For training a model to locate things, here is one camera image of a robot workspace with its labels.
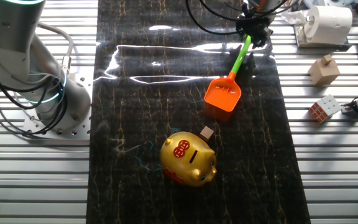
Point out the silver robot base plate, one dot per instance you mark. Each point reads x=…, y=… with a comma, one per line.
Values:
x=82, y=132

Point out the black marble pattern mat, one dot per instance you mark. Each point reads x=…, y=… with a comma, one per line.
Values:
x=135, y=193

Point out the white toilet paper roll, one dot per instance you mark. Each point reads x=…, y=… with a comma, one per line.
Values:
x=331, y=25

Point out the small wooden cube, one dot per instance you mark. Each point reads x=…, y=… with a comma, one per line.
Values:
x=207, y=133

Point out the golden piggy bank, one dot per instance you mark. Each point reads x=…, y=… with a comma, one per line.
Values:
x=185, y=161

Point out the rubiks cube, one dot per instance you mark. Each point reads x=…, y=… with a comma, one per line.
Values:
x=326, y=107

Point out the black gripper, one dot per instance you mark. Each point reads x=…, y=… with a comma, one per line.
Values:
x=255, y=27

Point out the orange toy shovel green shaft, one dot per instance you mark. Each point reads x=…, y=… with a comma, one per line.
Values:
x=222, y=95

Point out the crumpled white tissue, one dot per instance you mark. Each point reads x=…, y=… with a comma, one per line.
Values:
x=294, y=17

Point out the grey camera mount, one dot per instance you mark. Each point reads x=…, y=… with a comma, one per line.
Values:
x=351, y=110

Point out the grey paper roll holder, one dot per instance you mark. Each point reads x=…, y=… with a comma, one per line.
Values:
x=322, y=48

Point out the wooden house shaped block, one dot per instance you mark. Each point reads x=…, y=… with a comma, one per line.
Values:
x=323, y=73

